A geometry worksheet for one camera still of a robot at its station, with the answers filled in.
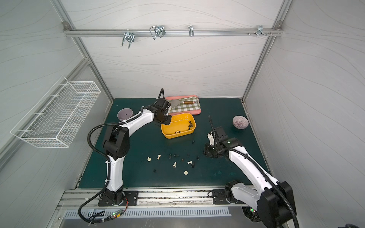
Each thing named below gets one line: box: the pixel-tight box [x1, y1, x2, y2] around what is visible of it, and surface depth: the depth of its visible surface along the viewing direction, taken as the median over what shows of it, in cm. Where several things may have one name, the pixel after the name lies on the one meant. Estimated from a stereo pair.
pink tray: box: [164, 95, 202, 116], surface depth 117 cm
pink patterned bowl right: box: [232, 115, 250, 130], surface depth 105 cm
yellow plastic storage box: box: [160, 112, 197, 139], surface depth 103 cm
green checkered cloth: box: [167, 96, 202, 114], surface depth 117 cm
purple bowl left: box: [116, 107, 134, 122], surface depth 107 cm
